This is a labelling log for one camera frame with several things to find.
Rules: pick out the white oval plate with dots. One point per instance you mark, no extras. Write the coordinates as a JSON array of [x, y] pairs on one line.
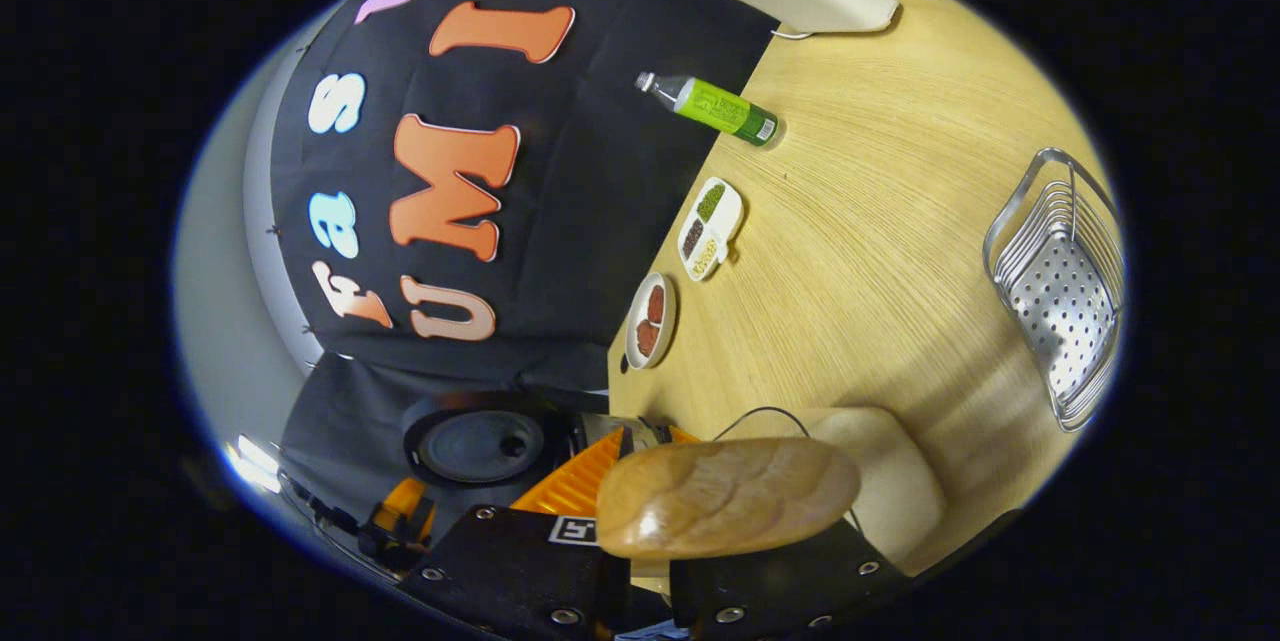
[[668, 321]]

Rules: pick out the wooden spoon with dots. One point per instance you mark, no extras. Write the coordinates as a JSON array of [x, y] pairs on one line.
[[720, 496]]

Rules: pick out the green drink bottle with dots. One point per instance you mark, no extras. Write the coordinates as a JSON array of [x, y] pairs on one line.
[[720, 109]]

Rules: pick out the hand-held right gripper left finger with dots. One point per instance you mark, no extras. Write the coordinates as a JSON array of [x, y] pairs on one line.
[[500, 571]]

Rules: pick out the white divided bean dish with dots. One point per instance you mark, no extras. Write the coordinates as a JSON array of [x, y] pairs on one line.
[[722, 211]]

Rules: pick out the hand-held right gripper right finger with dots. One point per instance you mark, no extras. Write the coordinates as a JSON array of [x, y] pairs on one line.
[[770, 593]]

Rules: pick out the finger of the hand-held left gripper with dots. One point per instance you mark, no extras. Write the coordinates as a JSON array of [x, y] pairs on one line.
[[405, 511]]

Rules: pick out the red meat slice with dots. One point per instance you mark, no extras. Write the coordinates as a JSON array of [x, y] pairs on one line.
[[648, 338], [656, 304]]

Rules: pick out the metal dish rack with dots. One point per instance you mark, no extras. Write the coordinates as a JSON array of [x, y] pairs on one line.
[[1060, 301]]

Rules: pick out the black backdrop cloth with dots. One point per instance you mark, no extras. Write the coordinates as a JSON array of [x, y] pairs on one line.
[[600, 171]]

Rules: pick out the ceiling light panel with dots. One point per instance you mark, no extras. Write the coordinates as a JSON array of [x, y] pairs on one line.
[[252, 461]]

